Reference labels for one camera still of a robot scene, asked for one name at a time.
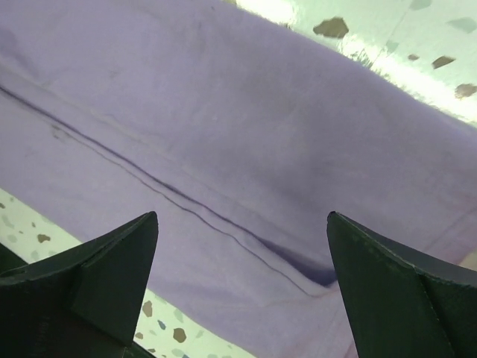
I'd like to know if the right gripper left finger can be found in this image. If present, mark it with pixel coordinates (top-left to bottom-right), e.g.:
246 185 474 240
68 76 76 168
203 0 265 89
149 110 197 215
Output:
1 212 158 357

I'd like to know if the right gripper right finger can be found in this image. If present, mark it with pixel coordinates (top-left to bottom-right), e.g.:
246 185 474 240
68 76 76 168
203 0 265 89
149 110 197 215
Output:
326 212 476 358

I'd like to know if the purple t shirt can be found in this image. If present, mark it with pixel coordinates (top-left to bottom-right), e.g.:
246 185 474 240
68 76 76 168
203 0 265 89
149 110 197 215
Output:
1 1 476 357

